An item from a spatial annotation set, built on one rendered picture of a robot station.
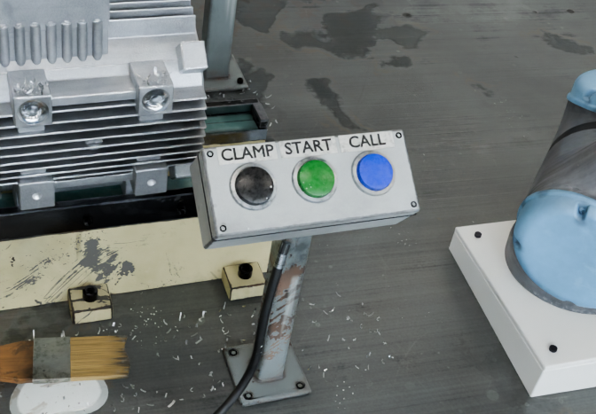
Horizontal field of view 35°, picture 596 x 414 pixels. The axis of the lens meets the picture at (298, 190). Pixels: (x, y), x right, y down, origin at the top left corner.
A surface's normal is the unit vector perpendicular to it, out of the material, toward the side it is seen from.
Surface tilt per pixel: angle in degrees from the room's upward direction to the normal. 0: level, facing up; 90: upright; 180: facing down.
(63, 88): 0
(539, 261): 94
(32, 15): 90
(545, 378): 90
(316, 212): 34
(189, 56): 45
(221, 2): 90
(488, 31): 0
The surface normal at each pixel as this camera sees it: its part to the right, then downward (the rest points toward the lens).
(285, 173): 0.29, -0.25
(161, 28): 0.34, 0.62
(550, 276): -0.50, 0.58
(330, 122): 0.15, -0.75
